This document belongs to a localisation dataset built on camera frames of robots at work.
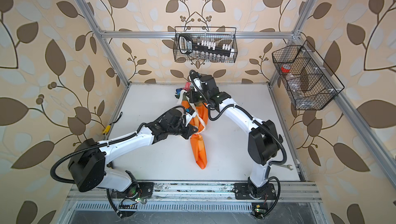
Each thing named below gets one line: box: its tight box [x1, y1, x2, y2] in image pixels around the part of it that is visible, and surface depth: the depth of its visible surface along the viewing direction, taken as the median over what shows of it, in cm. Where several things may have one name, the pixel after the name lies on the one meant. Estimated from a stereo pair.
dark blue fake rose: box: [174, 87, 184, 99], surface depth 110 cm
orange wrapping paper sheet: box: [182, 98, 209, 170], surface depth 81 cm
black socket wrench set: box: [178, 33, 235, 57], surface depth 85 cm
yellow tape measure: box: [102, 111, 123, 135], surface depth 100 cm
